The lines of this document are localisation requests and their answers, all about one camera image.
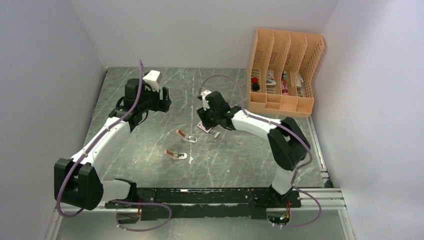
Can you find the red black item in organizer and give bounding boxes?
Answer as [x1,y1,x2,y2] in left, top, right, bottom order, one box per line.
[250,77,261,92]

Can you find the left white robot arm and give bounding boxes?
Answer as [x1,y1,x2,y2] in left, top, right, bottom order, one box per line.
[54,78,172,218]

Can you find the pink items in organizer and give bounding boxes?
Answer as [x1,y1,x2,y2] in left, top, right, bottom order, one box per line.
[265,70,305,97]

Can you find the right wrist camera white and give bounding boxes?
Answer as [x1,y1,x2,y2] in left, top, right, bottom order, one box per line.
[197,90,212,111]

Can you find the orange file organizer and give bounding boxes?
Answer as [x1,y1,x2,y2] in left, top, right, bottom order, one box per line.
[247,28,325,118]

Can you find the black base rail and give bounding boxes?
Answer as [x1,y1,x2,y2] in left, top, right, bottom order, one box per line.
[105,187,302,221]

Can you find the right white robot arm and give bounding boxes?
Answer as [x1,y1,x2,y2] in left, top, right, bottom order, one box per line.
[196,90,311,207]

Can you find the pink stapler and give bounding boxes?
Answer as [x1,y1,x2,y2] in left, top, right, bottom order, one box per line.
[164,149,188,160]
[176,129,198,143]

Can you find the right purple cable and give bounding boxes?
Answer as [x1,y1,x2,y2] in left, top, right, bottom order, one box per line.
[198,75,322,229]

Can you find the red white staple box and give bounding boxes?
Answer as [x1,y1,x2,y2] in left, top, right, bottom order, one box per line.
[196,121,220,139]

